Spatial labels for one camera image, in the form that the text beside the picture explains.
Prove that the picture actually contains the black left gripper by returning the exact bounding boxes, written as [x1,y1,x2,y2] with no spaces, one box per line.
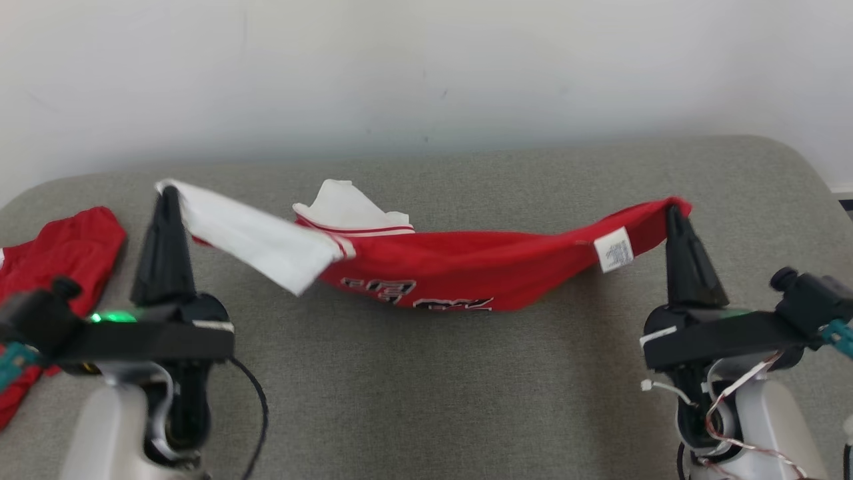
[57,185,235,374]

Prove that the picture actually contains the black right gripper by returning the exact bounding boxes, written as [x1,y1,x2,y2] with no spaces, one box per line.
[640,203,808,371]

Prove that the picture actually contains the red white basketball shorts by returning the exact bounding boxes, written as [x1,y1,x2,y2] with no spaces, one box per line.
[0,207,127,431]

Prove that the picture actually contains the red white basketball jersey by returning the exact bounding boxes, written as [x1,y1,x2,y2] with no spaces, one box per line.
[156,179,692,313]

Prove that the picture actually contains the white red wire bundle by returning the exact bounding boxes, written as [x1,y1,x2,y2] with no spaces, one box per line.
[640,352,808,480]

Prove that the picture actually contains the teal right camera connector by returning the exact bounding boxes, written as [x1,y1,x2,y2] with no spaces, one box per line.
[821,319,853,358]

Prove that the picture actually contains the teal camera connector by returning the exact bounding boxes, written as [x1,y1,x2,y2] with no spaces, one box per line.
[0,343,42,394]
[821,319,853,358]

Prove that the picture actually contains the teal left camera connector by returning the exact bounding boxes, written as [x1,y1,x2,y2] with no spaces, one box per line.
[0,343,42,394]

